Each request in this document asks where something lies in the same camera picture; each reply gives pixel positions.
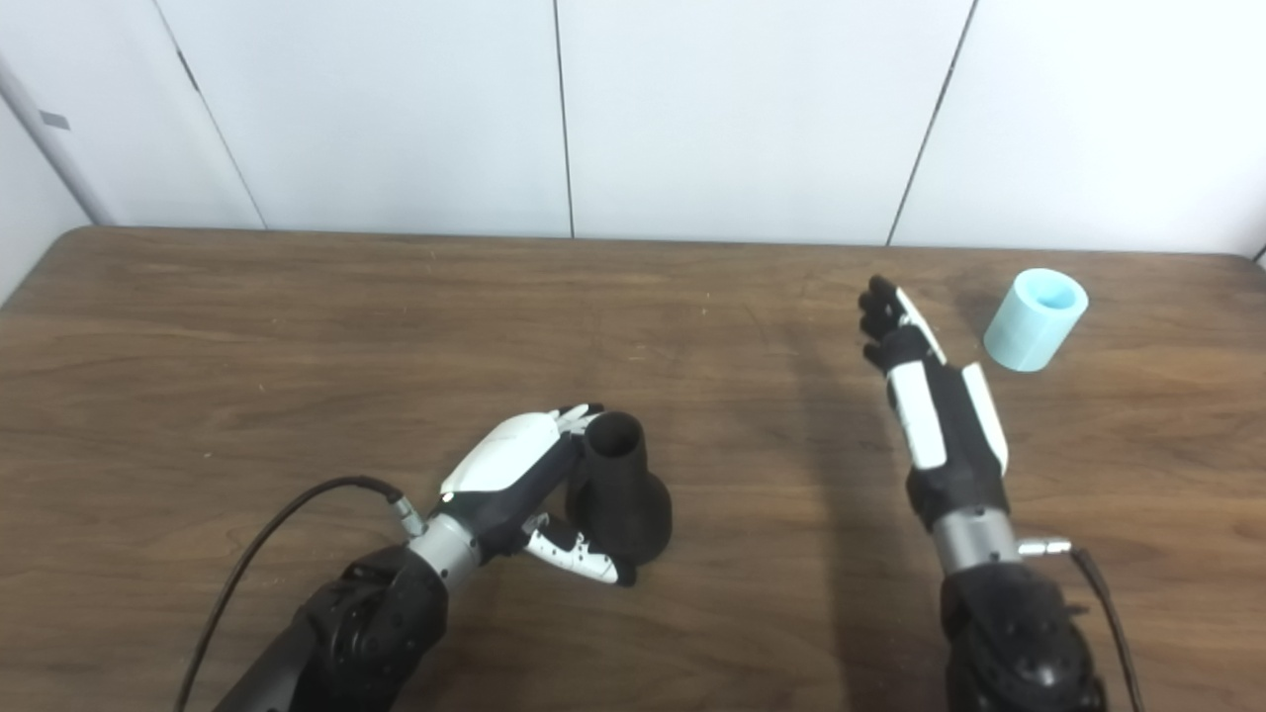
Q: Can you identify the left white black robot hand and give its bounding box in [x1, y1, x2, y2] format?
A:
[438, 402, 639, 586]

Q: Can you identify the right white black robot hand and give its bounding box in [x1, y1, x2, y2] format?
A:
[857, 275, 1012, 531]

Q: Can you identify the black funnel-shaped nozzle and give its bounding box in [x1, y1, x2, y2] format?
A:
[566, 412, 674, 570]

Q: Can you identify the light-blue short hose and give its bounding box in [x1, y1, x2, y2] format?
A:
[983, 267, 1090, 373]

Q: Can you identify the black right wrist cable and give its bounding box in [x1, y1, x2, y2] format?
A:
[1017, 537, 1148, 712]

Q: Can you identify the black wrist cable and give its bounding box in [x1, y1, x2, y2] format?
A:
[175, 477, 427, 712]
[1017, 537, 1148, 712]

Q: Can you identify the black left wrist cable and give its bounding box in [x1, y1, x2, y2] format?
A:
[175, 477, 427, 712]

